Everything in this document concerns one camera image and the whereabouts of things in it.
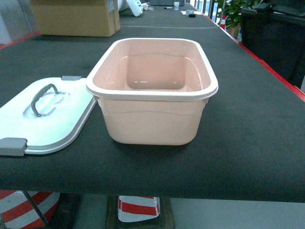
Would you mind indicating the cardboard box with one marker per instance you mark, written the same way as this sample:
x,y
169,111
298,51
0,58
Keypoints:
x,y
85,18

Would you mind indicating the white paper cup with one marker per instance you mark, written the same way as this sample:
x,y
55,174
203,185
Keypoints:
x,y
176,5

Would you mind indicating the pink plastic box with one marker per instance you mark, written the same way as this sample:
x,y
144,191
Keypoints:
x,y
152,91

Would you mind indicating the white box lid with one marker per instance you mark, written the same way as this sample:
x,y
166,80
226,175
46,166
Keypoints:
x,y
45,117

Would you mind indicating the potted green plant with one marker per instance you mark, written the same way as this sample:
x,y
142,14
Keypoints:
x,y
230,14

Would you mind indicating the red white traffic cone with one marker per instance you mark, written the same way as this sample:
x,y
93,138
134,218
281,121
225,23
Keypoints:
x,y
131,212

